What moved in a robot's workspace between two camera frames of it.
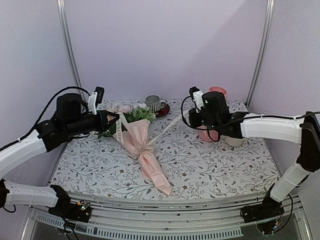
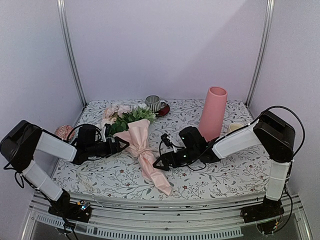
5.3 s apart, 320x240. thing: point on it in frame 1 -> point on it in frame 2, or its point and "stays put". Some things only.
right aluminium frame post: [269, 14] stays put
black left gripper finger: [107, 118] -> [118, 148]
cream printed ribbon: [141, 148] -> [83, 181]
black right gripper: [194, 122] -> [166, 167]
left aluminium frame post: [64, 19] stays put
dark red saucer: [163, 111] stays put
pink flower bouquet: [132, 127] stays put
